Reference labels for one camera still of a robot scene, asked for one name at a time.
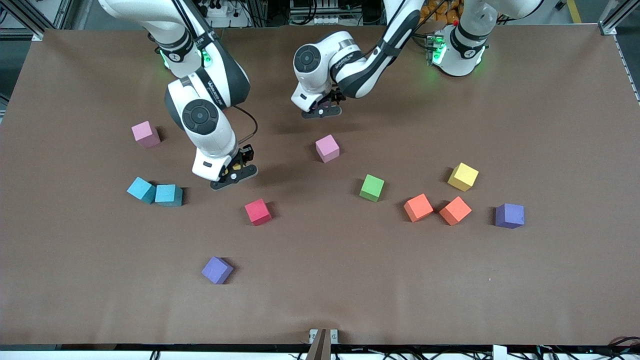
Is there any purple foam cube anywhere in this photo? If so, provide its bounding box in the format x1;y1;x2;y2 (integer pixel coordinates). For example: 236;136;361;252
201;256;235;285
495;203;526;230

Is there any cyan foam cube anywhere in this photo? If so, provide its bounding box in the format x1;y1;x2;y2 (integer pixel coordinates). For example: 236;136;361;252
126;177;157;205
154;184;184;208

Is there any green foam cube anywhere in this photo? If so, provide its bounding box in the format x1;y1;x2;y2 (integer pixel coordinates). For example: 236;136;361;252
359;174;386;203

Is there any orange foam cube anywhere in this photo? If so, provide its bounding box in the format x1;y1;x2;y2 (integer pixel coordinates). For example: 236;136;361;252
403;193;435;223
439;196;473;226

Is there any white equipment rack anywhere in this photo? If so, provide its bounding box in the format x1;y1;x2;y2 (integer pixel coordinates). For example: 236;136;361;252
289;0;347;26

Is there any brown paper table cover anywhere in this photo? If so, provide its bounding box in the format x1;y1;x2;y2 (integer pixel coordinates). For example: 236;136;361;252
0;24;640;347

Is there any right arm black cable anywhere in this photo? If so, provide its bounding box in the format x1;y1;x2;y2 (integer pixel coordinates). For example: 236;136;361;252
232;104;259;147

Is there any red foam cube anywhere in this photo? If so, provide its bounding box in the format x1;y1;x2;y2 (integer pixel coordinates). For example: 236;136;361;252
244;198;273;227

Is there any white power strip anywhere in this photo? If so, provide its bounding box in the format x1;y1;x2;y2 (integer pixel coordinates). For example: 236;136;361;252
197;2;236;20

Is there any orange packaged goods pile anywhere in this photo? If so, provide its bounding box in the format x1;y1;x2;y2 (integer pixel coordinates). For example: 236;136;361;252
419;0;463;26

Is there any black table edge rail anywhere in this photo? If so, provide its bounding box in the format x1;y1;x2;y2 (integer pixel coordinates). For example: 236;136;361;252
0;343;640;352

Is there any small metal bracket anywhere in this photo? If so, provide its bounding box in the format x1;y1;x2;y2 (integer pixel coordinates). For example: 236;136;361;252
308;328;339;345

